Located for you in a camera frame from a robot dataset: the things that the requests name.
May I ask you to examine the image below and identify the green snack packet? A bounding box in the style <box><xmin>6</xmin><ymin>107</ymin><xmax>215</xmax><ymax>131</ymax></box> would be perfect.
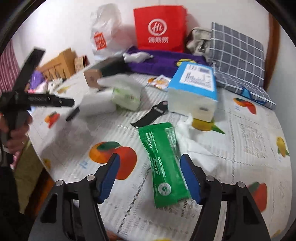
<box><xmin>138</xmin><ymin>123</ymin><xmax>190</xmax><ymax>208</ymax></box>

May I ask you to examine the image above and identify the white green tissue pack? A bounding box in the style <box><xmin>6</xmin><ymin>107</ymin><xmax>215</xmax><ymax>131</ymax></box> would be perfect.
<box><xmin>112</xmin><ymin>88</ymin><xmax>140</xmax><ymax>111</ymax></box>

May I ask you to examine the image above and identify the white work glove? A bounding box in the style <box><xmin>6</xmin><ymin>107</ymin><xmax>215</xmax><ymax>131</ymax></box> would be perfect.
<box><xmin>123</xmin><ymin>51</ymin><xmax>154</xmax><ymax>63</ymax></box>

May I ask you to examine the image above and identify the fruit print sachet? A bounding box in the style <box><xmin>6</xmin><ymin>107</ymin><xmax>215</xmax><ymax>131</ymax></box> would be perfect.
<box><xmin>147</xmin><ymin>75</ymin><xmax>171</xmax><ymax>91</ymax></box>

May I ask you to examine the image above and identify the yellow adidas pouch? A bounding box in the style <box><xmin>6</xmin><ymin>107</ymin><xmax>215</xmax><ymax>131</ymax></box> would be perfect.
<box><xmin>176</xmin><ymin>58</ymin><xmax>197</xmax><ymax>67</ymax></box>

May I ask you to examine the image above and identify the person's left hand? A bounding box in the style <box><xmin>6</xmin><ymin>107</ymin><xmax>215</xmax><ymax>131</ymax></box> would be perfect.
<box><xmin>1</xmin><ymin>113</ymin><xmax>33</xmax><ymax>155</ymax></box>

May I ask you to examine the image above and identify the crumpled white tissue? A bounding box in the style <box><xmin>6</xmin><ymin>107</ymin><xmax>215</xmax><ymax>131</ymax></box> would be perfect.
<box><xmin>175</xmin><ymin>115</ymin><xmax>224</xmax><ymax>174</ymax></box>

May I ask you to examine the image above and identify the purple plush toy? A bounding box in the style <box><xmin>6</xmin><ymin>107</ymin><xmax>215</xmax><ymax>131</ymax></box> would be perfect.
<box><xmin>29</xmin><ymin>70</ymin><xmax>45</xmax><ymax>90</ymax></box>

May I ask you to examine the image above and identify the small patterned box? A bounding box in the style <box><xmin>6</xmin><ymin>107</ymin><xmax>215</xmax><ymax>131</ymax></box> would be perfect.
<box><xmin>74</xmin><ymin>55</ymin><xmax>89</xmax><ymax>73</ymax></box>

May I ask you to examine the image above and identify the dark green box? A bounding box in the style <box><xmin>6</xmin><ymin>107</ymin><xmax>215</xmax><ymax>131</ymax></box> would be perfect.
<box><xmin>84</xmin><ymin>56</ymin><xmax>127</xmax><ymax>88</ymax></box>

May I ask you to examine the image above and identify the white Miniso plastic bag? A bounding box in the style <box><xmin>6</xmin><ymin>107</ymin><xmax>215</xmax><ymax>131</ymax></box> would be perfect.
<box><xmin>90</xmin><ymin>3</ymin><xmax>132</xmax><ymax>61</ymax></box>

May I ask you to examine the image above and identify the blue tissue box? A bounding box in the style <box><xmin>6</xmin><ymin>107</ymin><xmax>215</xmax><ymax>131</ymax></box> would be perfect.
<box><xmin>167</xmin><ymin>63</ymin><xmax>218</xmax><ymax>123</ymax></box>

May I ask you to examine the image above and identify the purple fleece blanket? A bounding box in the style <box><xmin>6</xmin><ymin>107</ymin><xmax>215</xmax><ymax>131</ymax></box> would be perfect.
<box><xmin>127</xmin><ymin>50</ymin><xmax>208</xmax><ymax>78</ymax></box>

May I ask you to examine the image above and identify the red paper shopping bag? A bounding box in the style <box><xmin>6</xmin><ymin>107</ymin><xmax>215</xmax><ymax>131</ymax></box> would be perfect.
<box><xmin>133</xmin><ymin>5</ymin><xmax>187</xmax><ymax>53</ymax></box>

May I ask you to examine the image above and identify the grey checked cloth bag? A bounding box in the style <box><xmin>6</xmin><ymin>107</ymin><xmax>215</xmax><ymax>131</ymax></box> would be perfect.
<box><xmin>209</xmin><ymin>22</ymin><xmax>276</xmax><ymax>109</ymax></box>

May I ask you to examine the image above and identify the grey canvas bag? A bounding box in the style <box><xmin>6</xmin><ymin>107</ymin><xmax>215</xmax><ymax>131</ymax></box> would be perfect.
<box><xmin>186</xmin><ymin>27</ymin><xmax>211</xmax><ymax>58</ymax></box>

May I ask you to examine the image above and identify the black strap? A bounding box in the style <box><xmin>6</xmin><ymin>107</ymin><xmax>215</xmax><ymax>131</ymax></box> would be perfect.
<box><xmin>130</xmin><ymin>100</ymin><xmax>169</xmax><ymax>129</ymax></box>

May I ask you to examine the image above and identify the brown wooden door frame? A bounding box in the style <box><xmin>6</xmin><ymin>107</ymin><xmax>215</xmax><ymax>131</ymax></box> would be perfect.
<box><xmin>263</xmin><ymin>14</ymin><xmax>280</xmax><ymax>90</ymax></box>

